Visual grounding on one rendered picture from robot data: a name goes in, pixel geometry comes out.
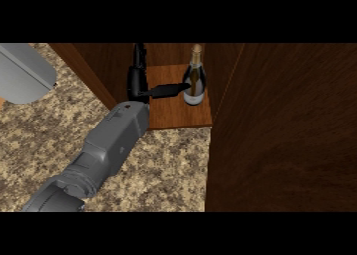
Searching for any dark brown wooden cabinet door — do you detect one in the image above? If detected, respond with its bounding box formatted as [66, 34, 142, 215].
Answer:
[202, 42, 357, 213]

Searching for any brown wooden cabinet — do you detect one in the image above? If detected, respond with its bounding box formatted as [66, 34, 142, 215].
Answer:
[47, 42, 245, 131]

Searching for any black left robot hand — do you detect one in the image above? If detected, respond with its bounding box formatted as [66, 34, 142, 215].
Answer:
[126, 42, 192, 105]

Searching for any pale grey rounded appliance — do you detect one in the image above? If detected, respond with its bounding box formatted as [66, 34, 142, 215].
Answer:
[0, 42, 57, 105]

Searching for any dark wine bottle, gold foil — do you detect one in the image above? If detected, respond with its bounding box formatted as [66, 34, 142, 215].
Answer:
[180, 43, 208, 107]

